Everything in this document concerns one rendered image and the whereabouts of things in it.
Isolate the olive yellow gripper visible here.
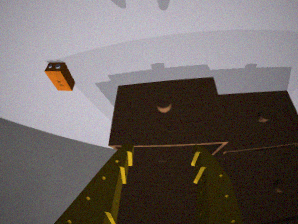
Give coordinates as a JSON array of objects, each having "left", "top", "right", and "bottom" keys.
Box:
[{"left": 54, "top": 143, "right": 244, "bottom": 224}]

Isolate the orange 9v battery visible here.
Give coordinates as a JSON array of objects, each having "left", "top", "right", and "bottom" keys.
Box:
[{"left": 44, "top": 62, "right": 75, "bottom": 91}]

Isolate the dark brown chest of drawers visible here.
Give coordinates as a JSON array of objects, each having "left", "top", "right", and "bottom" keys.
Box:
[{"left": 116, "top": 91, "right": 298, "bottom": 224}]

